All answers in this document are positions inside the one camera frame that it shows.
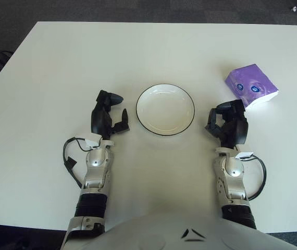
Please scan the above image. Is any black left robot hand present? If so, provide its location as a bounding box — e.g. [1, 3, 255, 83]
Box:
[90, 90, 130, 140]

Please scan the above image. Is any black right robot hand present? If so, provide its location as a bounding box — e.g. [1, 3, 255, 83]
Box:
[204, 99, 249, 149]

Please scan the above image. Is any purple tissue paper pack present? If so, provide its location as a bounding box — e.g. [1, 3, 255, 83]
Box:
[225, 64, 280, 109]

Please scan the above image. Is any white plate with black rim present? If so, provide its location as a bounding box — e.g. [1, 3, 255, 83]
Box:
[135, 83, 196, 136]

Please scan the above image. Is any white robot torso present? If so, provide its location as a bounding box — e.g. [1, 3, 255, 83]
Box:
[62, 215, 297, 250]

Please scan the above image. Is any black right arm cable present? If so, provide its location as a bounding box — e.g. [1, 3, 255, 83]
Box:
[242, 153, 267, 201]

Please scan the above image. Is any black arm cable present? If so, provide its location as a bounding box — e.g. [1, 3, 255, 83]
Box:
[63, 137, 88, 189]
[242, 153, 267, 201]

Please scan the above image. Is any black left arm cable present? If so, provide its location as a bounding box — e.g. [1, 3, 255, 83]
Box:
[63, 137, 88, 189]

